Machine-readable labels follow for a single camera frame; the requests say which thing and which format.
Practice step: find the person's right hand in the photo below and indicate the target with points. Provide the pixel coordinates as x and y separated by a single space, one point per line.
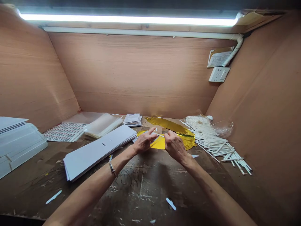
175 146

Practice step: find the person's left hand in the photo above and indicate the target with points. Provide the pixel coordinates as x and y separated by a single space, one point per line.
142 143

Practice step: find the person's right fingers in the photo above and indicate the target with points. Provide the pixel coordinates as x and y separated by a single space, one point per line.
169 137

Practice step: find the white paper stick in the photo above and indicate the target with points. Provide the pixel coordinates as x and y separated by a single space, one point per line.
158 134

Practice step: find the stack of gold foil balloons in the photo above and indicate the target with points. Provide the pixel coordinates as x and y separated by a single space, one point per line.
174 134

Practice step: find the white paper scrap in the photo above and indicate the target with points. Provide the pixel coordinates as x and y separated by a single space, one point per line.
195 156

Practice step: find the stack of small printed leaflets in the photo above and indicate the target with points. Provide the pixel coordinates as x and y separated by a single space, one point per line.
132 119

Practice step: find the pile of white paper sticks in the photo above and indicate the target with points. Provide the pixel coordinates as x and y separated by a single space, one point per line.
216 143

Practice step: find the crumpled clear plastic bag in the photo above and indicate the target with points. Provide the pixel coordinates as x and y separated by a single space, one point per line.
222 129

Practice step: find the white paper strip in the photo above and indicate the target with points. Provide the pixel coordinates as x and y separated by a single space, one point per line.
171 203
53 196

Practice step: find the stack of clear plastic bags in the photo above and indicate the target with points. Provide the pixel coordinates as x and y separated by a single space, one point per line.
103 126

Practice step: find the stack of white cards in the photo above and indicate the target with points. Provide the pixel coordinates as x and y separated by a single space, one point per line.
98 150

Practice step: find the printed paper sheet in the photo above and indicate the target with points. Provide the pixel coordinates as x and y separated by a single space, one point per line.
218 57

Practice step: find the sheet of red-white stickers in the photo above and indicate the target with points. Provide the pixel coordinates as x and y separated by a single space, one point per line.
64 131

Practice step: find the fluorescent tube light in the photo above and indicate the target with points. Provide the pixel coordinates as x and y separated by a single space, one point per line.
128 19

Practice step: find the stack of white flat boxes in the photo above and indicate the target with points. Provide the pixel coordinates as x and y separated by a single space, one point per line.
18 143

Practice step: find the white wall socket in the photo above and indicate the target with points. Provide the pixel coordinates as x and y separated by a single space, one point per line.
218 74

